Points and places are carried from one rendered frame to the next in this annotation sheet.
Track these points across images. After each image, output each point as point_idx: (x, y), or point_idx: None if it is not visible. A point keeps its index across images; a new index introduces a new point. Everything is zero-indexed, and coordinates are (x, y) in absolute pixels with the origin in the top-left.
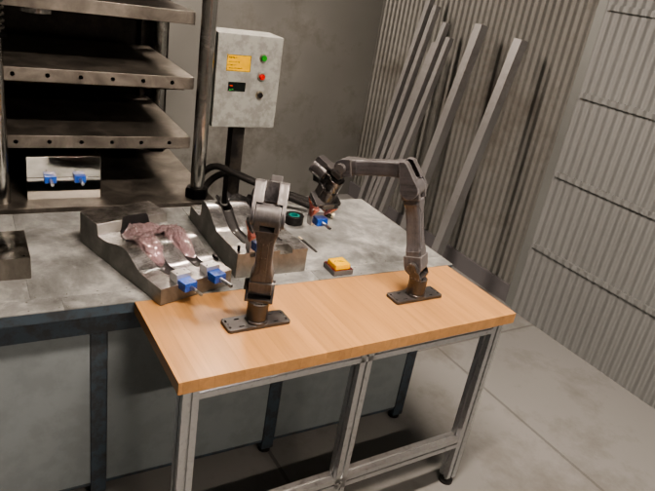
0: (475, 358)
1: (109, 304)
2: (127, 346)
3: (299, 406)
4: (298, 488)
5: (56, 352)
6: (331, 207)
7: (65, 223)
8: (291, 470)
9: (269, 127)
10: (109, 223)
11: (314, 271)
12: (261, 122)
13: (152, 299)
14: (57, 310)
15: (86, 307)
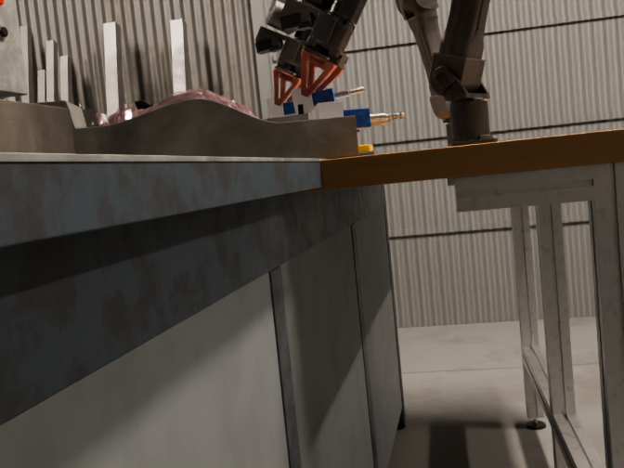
0: (515, 226)
1: (308, 159)
2: (295, 306)
3: (380, 425)
4: (581, 438)
5: (250, 330)
6: (307, 78)
7: None
8: None
9: (23, 92)
10: (74, 107)
11: None
12: (13, 82)
13: (327, 159)
14: (279, 158)
15: (296, 159)
